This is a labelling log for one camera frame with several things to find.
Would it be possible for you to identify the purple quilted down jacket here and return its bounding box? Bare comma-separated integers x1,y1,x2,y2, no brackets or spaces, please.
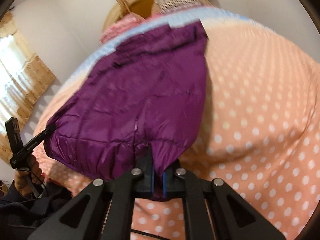
43,21,207,180

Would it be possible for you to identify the dark sleeve forearm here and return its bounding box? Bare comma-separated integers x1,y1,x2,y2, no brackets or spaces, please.
1,183,72,239

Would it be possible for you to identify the person's left hand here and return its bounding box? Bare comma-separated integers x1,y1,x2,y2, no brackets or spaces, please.
14,155,44,198

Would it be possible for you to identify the beige side curtain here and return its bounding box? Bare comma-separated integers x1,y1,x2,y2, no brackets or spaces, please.
1,12,56,164

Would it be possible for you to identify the blue peach dotted bedspread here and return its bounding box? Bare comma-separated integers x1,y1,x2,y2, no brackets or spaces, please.
35,7,319,239

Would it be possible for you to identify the pink folded blanket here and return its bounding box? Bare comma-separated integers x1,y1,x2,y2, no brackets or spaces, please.
100,13,145,44

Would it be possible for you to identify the cream wooden headboard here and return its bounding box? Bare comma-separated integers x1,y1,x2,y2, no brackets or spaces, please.
102,0,210,30

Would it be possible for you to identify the grey striped pillow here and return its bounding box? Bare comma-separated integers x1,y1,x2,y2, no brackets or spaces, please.
152,0,202,14

